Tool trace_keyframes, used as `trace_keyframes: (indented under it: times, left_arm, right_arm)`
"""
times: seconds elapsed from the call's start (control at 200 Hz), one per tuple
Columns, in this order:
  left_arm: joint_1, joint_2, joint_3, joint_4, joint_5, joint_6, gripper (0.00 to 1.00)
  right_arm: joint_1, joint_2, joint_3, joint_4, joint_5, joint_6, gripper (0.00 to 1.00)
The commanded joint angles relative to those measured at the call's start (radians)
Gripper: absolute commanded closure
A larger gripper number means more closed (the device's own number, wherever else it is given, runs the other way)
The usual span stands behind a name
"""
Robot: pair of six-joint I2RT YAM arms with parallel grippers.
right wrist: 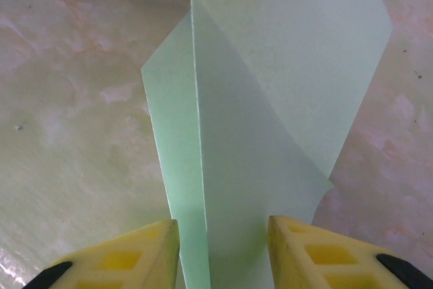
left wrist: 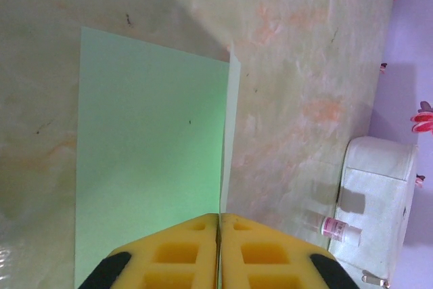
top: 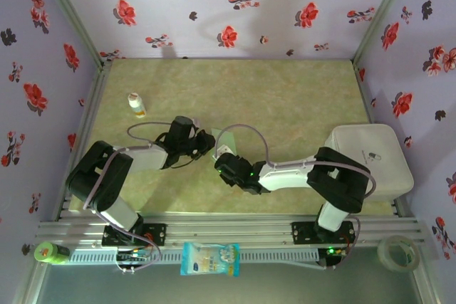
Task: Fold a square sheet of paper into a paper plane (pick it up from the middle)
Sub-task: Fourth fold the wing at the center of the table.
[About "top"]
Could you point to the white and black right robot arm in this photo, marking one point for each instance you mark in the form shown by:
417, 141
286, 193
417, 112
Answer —
338, 179

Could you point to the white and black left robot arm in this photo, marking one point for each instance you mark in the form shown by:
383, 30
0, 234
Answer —
98, 176

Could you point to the small white pill bottle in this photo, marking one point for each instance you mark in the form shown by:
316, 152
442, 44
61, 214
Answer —
136, 104

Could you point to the blue wet wipes packet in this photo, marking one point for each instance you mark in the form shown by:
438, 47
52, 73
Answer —
210, 259

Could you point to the white plastic medicine box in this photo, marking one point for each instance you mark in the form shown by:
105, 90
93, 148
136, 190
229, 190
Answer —
392, 161

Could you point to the clear adhesive tape roll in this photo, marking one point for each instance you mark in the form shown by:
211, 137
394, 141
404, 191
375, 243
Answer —
383, 256

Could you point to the long aluminium mounting rail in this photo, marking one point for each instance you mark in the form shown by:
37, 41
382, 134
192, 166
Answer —
228, 227

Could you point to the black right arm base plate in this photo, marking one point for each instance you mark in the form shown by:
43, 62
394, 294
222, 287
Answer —
301, 233

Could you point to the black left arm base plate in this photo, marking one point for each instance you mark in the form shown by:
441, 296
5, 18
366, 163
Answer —
156, 234

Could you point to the aluminium side rail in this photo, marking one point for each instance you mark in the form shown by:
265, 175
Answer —
81, 140
364, 90

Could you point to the aluminium frame post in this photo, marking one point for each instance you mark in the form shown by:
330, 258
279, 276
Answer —
73, 15
384, 15
425, 289
30, 282

